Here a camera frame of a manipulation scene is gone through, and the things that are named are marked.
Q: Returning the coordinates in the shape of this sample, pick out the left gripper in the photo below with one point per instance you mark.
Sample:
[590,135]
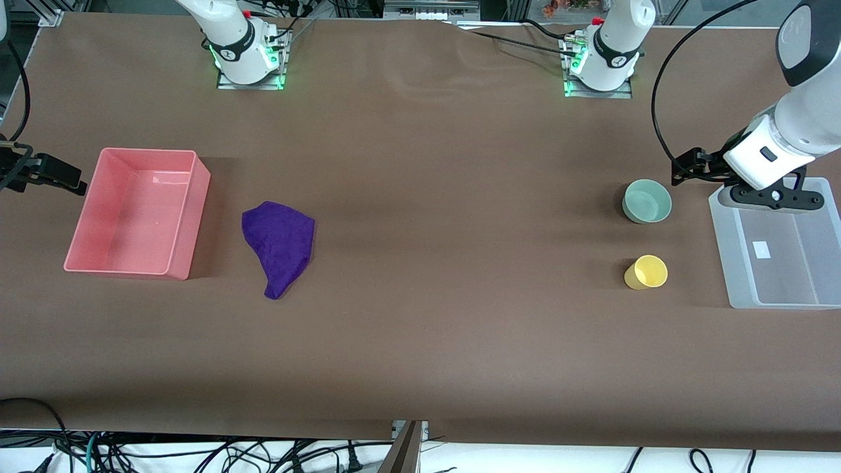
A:
[707,166]

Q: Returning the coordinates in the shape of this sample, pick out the purple cloth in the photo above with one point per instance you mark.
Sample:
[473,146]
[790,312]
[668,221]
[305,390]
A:
[281,244]

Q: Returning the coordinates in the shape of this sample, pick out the pink plastic bin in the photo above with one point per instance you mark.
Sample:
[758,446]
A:
[141,223]

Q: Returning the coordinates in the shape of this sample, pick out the green bowl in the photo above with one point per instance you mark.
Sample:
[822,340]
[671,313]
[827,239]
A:
[647,202]

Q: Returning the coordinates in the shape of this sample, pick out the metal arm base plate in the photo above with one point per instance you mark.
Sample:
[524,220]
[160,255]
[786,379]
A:
[259,75]
[601,92]

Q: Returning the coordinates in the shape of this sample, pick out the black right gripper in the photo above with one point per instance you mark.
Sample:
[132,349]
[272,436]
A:
[26,170]

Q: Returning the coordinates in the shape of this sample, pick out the translucent white plastic bin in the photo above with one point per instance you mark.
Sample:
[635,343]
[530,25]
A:
[782,263]

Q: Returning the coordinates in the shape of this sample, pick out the aluminium frame profile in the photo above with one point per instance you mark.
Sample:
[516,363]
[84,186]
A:
[407,450]

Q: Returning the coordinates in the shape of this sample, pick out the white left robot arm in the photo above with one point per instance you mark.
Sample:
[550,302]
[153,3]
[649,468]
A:
[614,39]

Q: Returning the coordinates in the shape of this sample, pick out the white label sticker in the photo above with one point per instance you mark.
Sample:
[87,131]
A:
[761,249]

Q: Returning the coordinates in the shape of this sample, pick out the yellow cup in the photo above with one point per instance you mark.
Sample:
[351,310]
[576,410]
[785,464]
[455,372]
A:
[647,272]

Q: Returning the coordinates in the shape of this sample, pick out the grey power strip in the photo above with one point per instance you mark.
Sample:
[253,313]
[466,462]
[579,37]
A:
[430,9]

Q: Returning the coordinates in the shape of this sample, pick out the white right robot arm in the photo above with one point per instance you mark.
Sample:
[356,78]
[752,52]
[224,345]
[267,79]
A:
[230,33]

